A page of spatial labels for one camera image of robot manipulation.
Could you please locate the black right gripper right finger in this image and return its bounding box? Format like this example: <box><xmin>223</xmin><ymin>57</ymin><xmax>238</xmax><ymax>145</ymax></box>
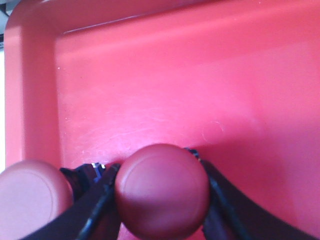
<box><xmin>200</xmin><ymin>160</ymin><xmax>316</xmax><ymax>240</ymax></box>

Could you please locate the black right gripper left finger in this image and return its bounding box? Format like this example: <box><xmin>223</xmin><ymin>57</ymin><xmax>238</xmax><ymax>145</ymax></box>
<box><xmin>25</xmin><ymin>163</ymin><xmax>121</xmax><ymax>240</ymax></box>

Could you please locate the red mushroom push button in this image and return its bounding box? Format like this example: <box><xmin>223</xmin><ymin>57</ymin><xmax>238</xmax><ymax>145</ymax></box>
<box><xmin>0</xmin><ymin>159</ymin><xmax>106</xmax><ymax>240</ymax></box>

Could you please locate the red push button top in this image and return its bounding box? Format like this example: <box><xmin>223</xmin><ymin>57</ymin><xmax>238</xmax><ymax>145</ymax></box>
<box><xmin>115</xmin><ymin>144</ymin><xmax>210</xmax><ymax>240</ymax></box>

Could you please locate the red plastic bin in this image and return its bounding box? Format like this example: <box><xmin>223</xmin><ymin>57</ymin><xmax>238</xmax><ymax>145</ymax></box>
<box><xmin>4</xmin><ymin>0</ymin><xmax>320</xmax><ymax>237</ymax></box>

